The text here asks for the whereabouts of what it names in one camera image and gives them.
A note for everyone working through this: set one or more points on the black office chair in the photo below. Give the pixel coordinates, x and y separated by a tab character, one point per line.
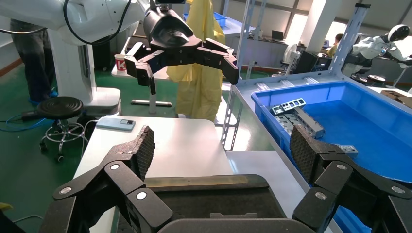
305	62

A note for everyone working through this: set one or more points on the long grey metal part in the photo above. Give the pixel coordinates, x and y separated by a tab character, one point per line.
310	122

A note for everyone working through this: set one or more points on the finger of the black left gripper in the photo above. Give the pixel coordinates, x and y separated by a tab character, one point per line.
141	69
225	61

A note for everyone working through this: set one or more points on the yellow protective coat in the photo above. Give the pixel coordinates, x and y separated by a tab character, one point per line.
199	90

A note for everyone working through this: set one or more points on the person in dark trousers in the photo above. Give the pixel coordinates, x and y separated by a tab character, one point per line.
32	64

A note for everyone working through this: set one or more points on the black power adapter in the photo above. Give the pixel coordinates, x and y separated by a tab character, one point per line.
30	115

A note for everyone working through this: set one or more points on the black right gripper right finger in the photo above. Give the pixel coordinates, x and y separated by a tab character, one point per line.
334	180

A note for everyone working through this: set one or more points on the white pedestal table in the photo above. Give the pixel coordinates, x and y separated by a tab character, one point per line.
153	103

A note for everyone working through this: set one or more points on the seated person yellow shirt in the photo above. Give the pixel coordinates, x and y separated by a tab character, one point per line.
334	48

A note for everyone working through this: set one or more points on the red white paper cup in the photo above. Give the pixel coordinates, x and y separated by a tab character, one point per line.
120	64

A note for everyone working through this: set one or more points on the large blue plastic bin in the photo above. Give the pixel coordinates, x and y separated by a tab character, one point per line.
370	135

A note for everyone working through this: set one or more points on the black round stool chrome legs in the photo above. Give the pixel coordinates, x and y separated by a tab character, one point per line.
59	107

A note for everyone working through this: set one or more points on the white humanoid robot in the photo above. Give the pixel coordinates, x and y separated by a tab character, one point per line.
370	48

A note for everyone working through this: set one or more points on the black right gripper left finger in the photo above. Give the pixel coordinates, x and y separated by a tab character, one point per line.
128	180

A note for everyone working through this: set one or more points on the grey metal part with holes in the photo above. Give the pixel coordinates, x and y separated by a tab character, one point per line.
289	105

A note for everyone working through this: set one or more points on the small black round stool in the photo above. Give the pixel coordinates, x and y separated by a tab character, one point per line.
376	78
358	78

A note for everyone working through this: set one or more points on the flat grey metal part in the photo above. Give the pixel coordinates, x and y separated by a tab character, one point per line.
286	123

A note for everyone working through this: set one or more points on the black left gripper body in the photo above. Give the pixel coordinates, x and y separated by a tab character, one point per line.
170	35

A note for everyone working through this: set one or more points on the small grey metal part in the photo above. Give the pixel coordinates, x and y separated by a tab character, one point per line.
347	150

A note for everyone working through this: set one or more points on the black foam-lined container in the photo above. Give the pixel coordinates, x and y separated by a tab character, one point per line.
209	199

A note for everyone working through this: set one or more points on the black laptop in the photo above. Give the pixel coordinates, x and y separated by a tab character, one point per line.
277	35

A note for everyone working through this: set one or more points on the small blue storage bin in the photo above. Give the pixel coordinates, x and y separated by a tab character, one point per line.
219	19

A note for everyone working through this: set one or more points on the white robot body column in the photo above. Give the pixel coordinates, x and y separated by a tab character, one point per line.
74	70

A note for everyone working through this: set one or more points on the white table with cardboard box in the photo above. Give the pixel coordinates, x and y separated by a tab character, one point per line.
375	89

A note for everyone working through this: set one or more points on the brown cardboard box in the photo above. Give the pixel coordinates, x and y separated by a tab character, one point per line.
397	96

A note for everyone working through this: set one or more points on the light blue smartphone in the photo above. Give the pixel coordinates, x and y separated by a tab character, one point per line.
116	123

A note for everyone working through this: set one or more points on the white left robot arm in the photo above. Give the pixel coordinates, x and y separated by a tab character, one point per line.
96	13

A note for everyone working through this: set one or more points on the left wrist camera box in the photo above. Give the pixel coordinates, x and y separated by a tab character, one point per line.
170	1

